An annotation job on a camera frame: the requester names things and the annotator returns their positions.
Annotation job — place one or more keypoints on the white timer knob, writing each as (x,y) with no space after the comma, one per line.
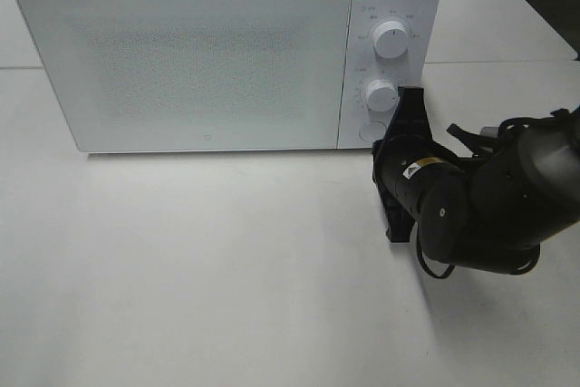
(380,95)

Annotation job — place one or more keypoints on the white microwave door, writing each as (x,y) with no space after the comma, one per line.
(171,75)

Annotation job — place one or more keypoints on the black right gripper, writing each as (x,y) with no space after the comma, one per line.
(406,163)

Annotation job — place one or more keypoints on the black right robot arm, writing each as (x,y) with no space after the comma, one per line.
(489,211)

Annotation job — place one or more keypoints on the upper white power knob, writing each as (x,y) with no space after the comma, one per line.
(390,38)

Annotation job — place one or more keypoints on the round white door button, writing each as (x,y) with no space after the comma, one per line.
(372,131)

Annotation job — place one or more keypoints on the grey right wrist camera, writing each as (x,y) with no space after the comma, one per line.
(489,132)

